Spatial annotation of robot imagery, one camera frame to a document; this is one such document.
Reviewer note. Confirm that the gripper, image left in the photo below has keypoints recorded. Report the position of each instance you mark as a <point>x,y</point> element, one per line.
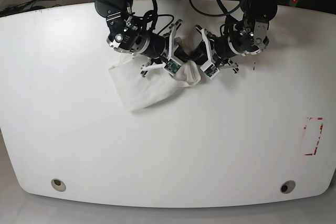
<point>159,44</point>

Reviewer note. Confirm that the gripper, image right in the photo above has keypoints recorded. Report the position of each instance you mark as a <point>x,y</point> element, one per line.
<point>220,46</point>

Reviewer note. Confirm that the white printed T-shirt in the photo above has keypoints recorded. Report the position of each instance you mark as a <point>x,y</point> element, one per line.
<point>137,92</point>

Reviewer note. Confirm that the black robot arm, image right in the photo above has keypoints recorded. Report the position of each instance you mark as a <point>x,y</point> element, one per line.
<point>244,30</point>

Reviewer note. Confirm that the red tape rectangle marking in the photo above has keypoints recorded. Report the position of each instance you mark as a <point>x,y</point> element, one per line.
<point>311,135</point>

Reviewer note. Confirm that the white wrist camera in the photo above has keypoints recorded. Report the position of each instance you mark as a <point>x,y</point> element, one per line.
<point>168,62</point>
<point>211,62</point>

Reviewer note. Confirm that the right table cable grommet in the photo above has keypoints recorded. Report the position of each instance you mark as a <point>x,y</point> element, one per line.
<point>287,187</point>

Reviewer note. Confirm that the table cable grommet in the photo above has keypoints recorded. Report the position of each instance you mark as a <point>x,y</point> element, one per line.
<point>287,187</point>
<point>58,185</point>

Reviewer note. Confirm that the left table cable grommet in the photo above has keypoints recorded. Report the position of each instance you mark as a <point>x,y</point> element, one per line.
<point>58,185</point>

